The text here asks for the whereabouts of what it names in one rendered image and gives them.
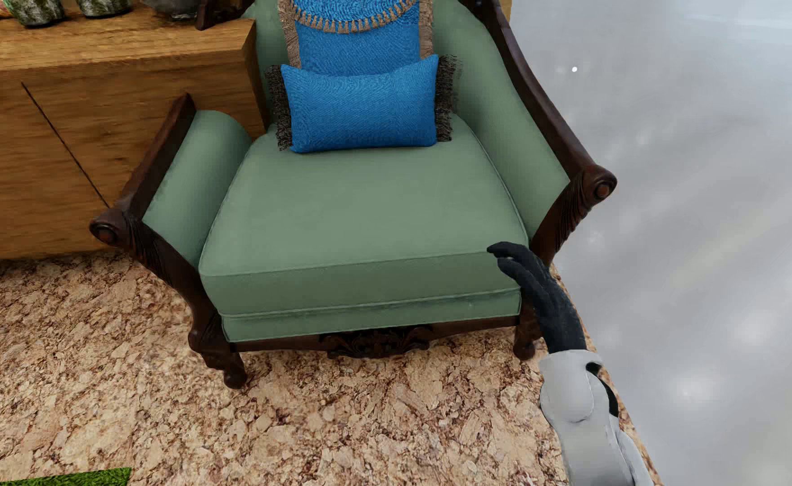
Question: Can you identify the small blue fringed cushion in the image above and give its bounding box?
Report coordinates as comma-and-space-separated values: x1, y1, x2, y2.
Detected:
265, 54, 458, 154

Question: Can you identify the wooden sideboard cabinet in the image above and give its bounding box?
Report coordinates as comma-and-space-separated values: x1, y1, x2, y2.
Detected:
0, 2, 267, 263

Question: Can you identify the green mottled ceramic pot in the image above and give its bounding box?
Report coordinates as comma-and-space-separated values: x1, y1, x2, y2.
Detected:
75, 0, 134, 18
3, 0, 66, 28

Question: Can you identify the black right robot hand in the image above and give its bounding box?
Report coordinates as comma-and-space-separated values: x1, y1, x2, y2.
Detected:
487, 242, 588, 355

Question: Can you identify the beige stone-pattern rug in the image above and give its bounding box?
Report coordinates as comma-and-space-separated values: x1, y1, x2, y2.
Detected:
0, 251, 663, 486

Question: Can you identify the green upholstered wooden armchair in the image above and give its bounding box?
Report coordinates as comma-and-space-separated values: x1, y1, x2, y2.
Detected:
89, 0, 618, 390

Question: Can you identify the green grass mat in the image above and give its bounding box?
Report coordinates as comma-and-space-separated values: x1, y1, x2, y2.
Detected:
0, 467, 132, 486

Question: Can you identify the dark wooden ornament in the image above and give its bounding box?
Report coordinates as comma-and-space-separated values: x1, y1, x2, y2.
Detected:
194, 0, 255, 31

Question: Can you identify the large blue tasselled cushion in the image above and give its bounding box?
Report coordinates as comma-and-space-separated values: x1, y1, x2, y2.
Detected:
277, 0, 435, 77

